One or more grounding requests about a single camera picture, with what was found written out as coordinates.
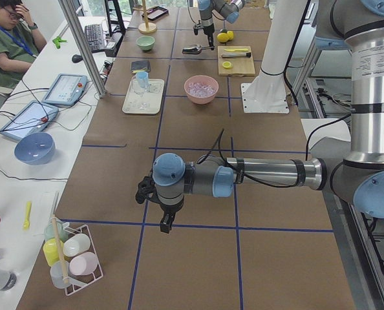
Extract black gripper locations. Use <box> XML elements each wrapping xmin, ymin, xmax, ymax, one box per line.
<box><xmin>135</xmin><ymin>176</ymin><xmax>183</xmax><ymax>233</ymax></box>
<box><xmin>193</xmin><ymin>19</ymin><xmax>214</xmax><ymax>36</ymax></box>

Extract silver metal ice scoop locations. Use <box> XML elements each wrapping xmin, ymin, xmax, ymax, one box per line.
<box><xmin>182</xmin><ymin>45</ymin><xmax>215</xmax><ymax>55</ymax></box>

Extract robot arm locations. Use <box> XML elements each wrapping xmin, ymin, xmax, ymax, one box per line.
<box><xmin>193</xmin><ymin>0</ymin><xmax>246</xmax><ymax>37</ymax></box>
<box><xmin>136</xmin><ymin>1</ymin><xmax>384</xmax><ymax>233</ymax></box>

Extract clear fake ice cubes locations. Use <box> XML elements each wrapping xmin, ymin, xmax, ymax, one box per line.
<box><xmin>187</xmin><ymin>82</ymin><xmax>216</xmax><ymax>98</ymax></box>

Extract blue plastic cup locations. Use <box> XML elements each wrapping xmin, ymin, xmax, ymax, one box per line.
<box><xmin>136</xmin><ymin>72</ymin><xmax>149</xmax><ymax>94</ymax></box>

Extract white plastic cup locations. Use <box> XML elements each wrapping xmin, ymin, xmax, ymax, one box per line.
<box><xmin>63</xmin><ymin>233</ymin><xmax>91</xmax><ymax>257</ymax></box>

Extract pink plastic cup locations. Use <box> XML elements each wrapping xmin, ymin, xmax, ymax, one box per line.
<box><xmin>69</xmin><ymin>252</ymin><xmax>98</xmax><ymax>276</ymax></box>

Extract green plastic cup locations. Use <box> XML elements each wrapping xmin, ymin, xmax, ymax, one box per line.
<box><xmin>44</xmin><ymin>221</ymin><xmax>68</xmax><ymax>242</ymax></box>

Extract yellow plastic cup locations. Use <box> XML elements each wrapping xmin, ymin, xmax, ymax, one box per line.
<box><xmin>43</xmin><ymin>238</ymin><xmax>59</xmax><ymax>267</ymax></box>

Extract grey plastic cup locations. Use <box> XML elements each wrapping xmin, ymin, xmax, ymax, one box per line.
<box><xmin>50</xmin><ymin>261</ymin><xmax>70</xmax><ymax>289</ymax></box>

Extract yellow lemon front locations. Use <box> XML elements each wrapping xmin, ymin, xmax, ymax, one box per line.
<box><xmin>217</xmin><ymin>32</ymin><xmax>229</xmax><ymax>43</ymax></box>

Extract yellow lemon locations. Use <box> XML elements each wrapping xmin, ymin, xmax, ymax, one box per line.
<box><xmin>217</xmin><ymin>32</ymin><xmax>229</xmax><ymax>43</ymax></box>
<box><xmin>226</xmin><ymin>30</ymin><xmax>234</xmax><ymax>41</ymax></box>

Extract yellow lemon back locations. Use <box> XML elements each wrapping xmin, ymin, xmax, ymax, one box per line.
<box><xmin>226</xmin><ymin>30</ymin><xmax>234</xmax><ymax>41</ymax></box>

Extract wooden cutting board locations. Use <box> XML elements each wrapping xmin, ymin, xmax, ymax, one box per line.
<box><xmin>217</xmin><ymin>45</ymin><xmax>255</xmax><ymax>76</ymax></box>

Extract lemon slice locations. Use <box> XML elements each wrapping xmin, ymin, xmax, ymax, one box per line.
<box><xmin>222</xmin><ymin>61</ymin><xmax>233</xmax><ymax>69</ymax></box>

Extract yellow plastic knife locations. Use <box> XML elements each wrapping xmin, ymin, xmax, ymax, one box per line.
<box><xmin>224</xmin><ymin>48</ymin><xmax>249</xmax><ymax>52</ymax></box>

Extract steel muddler cylinder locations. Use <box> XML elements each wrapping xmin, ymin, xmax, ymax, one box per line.
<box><xmin>220</xmin><ymin>52</ymin><xmax>251</xmax><ymax>59</ymax></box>

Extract dark tray far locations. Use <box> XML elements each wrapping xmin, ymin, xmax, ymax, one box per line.
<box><xmin>146</xmin><ymin>6</ymin><xmax>169</xmax><ymax>21</ymax></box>

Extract pink bowl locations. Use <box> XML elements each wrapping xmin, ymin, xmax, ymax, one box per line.
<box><xmin>184</xmin><ymin>75</ymin><xmax>219</xmax><ymax>105</ymax></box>

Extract wooden stand with base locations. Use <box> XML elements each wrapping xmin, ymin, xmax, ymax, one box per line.
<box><xmin>138</xmin><ymin>0</ymin><xmax>157</xmax><ymax>34</ymax></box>

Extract green bowl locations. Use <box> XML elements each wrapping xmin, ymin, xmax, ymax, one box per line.
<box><xmin>136</xmin><ymin>36</ymin><xmax>155</xmax><ymax>52</ymax></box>

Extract grey folded cloth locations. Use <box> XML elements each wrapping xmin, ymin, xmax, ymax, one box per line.
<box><xmin>131</xmin><ymin>60</ymin><xmax>151</xmax><ymax>71</ymax></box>

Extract yellow cloth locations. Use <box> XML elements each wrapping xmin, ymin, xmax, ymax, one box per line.
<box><xmin>131</xmin><ymin>68</ymin><xmax>150</xmax><ymax>74</ymax></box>

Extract white bear print tray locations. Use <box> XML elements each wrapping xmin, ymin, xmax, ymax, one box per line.
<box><xmin>122</xmin><ymin>77</ymin><xmax>165</xmax><ymax>115</ymax></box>

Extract clear wine glass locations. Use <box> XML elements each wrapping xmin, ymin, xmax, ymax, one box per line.
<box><xmin>131</xmin><ymin>76</ymin><xmax>148</xmax><ymax>110</ymax></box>

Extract black keyboard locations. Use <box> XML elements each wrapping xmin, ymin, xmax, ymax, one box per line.
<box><xmin>84</xmin><ymin>24</ymin><xmax>105</xmax><ymax>53</ymax></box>

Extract black computer mouse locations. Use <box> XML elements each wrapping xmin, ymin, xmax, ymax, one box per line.
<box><xmin>71</xmin><ymin>54</ymin><xmax>83</xmax><ymax>63</ymax></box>

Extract yellow plastic spoon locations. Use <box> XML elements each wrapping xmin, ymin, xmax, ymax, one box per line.
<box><xmin>23</xmin><ymin>201</ymin><xmax>32</xmax><ymax>230</ymax></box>

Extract blue bowl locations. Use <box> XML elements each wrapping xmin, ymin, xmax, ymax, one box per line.
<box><xmin>14</xmin><ymin>132</ymin><xmax>56</xmax><ymax>165</ymax></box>

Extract green plastic clamp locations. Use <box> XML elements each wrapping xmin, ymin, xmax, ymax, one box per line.
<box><xmin>52</xmin><ymin>36</ymin><xmax>67</xmax><ymax>49</ymax></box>

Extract teach pendant far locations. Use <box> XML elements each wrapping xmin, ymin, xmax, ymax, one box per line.
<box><xmin>42</xmin><ymin>74</ymin><xmax>88</xmax><ymax>107</ymax></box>

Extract teach pendant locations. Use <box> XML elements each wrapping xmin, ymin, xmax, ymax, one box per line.
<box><xmin>0</xmin><ymin>100</ymin><xmax>59</xmax><ymax>141</ymax></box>
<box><xmin>42</xmin><ymin>74</ymin><xmax>88</xmax><ymax>107</ymax></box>

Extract teach pendant near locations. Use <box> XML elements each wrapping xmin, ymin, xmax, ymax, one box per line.
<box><xmin>0</xmin><ymin>100</ymin><xmax>59</xmax><ymax>141</ymax></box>

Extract seated person green shirt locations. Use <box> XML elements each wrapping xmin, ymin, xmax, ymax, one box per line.
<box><xmin>0</xmin><ymin>1</ymin><xmax>47</xmax><ymax>88</ymax></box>

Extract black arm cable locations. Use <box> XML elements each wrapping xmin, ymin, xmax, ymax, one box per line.
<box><xmin>197</xmin><ymin>128</ymin><xmax>306</xmax><ymax>189</ymax></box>

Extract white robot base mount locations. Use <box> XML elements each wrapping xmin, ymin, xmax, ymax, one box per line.
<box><xmin>241</xmin><ymin>0</ymin><xmax>310</xmax><ymax>114</ymax></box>

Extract white wire cup rack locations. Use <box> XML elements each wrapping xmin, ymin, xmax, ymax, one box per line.
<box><xmin>45</xmin><ymin>219</ymin><xmax>104</xmax><ymax>297</ymax></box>

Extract wooden rack handle stick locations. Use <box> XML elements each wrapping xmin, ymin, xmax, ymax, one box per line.
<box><xmin>51</xmin><ymin>215</ymin><xmax>70</xmax><ymax>284</ymax></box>

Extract aluminium frame post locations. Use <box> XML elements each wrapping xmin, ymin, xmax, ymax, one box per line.
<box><xmin>58</xmin><ymin>0</ymin><xmax>107</xmax><ymax>98</ymax></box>

